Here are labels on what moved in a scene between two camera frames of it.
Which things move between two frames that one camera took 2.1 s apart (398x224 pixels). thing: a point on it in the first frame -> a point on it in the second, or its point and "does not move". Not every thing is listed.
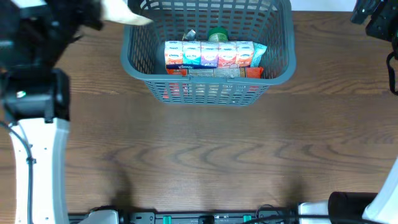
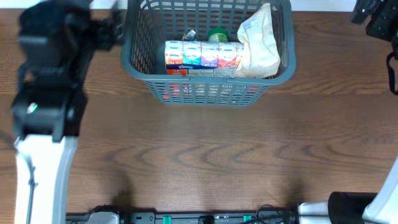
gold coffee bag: [190, 35] does not move
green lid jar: [218, 34] does not move
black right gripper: [374, 20] does not move
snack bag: [119, 10] -> [260, 56]
